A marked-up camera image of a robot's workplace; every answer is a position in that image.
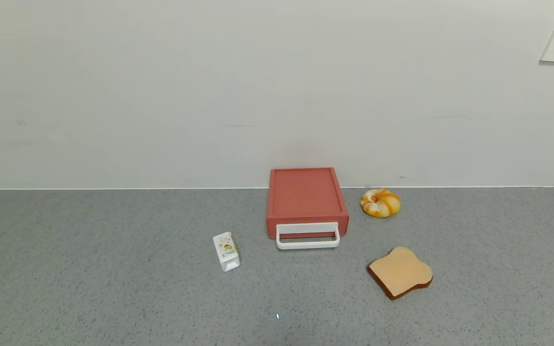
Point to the red drawer cabinet case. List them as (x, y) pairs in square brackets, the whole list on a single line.
[(306, 192)]

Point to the small white milk carton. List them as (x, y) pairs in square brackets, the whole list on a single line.
[(226, 252)]

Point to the orange and white donut bread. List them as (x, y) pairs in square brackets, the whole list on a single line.
[(383, 206)]

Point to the toast bread slice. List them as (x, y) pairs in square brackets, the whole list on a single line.
[(399, 271)]

